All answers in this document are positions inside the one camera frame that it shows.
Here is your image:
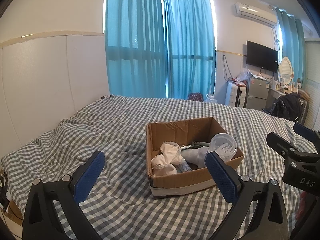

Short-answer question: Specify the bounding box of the clear plastic water bottle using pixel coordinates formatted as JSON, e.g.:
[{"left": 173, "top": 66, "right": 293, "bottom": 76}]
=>
[{"left": 208, "top": 133, "right": 238, "bottom": 163}]

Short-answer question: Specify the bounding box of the white lace-trimmed cloth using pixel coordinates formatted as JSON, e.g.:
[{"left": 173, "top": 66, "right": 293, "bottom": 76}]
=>
[{"left": 151, "top": 141, "right": 185, "bottom": 177}]

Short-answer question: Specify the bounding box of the grey checkered blanket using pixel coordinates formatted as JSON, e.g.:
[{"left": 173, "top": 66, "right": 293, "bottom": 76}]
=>
[{"left": 0, "top": 95, "right": 320, "bottom": 240}]

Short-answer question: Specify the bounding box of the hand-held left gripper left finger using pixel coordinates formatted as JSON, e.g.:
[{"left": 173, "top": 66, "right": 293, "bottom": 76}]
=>
[{"left": 22, "top": 151, "right": 105, "bottom": 240}]

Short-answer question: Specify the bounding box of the brown cardboard carton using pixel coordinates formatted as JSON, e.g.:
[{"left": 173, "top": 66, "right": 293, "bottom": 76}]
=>
[{"left": 4, "top": 200, "right": 24, "bottom": 227}]

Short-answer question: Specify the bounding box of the grey plastic hanger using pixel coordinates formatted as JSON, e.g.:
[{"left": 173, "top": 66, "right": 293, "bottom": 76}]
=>
[{"left": 179, "top": 142, "right": 210, "bottom": 151}]

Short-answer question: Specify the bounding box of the white ribbed suitcase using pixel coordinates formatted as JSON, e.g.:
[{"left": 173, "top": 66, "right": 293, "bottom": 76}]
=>
[{"left": 224, "top": 83, "right": 248, "bottom": 108}]

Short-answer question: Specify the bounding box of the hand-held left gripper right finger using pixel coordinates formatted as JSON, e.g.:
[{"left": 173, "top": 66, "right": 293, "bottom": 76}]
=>
[{"left": 205, "top": 152, "right": 290, "bottom": 240}]

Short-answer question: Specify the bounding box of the white air conditioner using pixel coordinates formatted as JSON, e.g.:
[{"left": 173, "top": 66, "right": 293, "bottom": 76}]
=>
[{"left": 234, "top": 2, "right": 278, "bottom": 27}]

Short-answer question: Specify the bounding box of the dark wall cable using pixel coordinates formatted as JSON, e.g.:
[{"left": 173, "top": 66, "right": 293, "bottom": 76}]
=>
[{"left": 222, "top": 54, "right": 232, "bottom": 82}]

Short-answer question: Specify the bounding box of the black backpack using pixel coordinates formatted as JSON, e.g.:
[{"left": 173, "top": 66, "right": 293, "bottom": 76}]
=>
[{"left": 271, "top": 94, "right": 304, "bottom": 122}]

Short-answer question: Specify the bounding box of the narrow blue curtain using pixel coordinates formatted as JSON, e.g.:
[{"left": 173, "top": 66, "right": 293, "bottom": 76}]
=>
[{"left": 275, "top": 6, "right": 307, "bottom": 90}]

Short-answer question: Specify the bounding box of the black wall television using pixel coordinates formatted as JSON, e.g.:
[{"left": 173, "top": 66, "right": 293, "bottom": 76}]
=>
[{"left": 246, "top": 40, "right": 279, "bottom": 73}]

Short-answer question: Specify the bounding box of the brown cardboard box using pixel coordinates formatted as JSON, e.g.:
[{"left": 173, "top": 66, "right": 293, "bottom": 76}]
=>
[{"left": 146, "top": 117, "right": 245, "bottom": 200}]

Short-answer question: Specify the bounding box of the white louvred wardrobe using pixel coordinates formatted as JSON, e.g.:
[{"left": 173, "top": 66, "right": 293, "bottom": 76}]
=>
[{"left": 299, "top": 39, "right": 320, "bottom": 130}]

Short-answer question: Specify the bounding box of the clear plastic bag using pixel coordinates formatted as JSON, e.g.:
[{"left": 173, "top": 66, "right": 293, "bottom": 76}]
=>
[{"left": 236, "top": 66, "right": 250, "bottom": 81}]

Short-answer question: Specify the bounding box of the white sock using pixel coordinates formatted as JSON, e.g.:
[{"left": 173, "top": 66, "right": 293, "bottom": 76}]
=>
[{"left": 182, "top": 147, "right": 210, "bottom": 167}]

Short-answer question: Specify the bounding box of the white dressing table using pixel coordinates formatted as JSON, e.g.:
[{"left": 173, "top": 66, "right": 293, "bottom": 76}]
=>
[{"left": 269, "top": 87, "right": 288, "bottom": 99}]

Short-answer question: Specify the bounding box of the white oval mirror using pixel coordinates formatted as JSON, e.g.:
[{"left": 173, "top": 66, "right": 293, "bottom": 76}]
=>
[{"left": 278, "top": 56, "right": 293, "bottom": 85}]

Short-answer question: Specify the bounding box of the small grey fridge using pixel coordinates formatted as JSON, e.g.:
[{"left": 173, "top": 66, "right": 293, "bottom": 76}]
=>
[{"left": 245, "top": 73, "right": 269, "bottom": 109}]

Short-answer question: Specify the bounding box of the small plastic bottle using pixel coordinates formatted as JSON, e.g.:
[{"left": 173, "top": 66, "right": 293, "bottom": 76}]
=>
[{"left": 178, "top": 162, "right": 193, "bottom": 173}]

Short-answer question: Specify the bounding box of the wide blue curtain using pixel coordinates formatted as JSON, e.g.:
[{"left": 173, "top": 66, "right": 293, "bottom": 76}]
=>
[{"left": 104, "top": 0, "right": 168, "bottom": 99}]

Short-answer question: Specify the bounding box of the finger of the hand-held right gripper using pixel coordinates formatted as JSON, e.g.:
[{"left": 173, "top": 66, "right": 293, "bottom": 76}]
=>
[
  {"left": 266, "top": 132, "right": 305, "bottom": 167},
  {"left": 293, "top": 122, "right": 320, "bottom": 153}
]

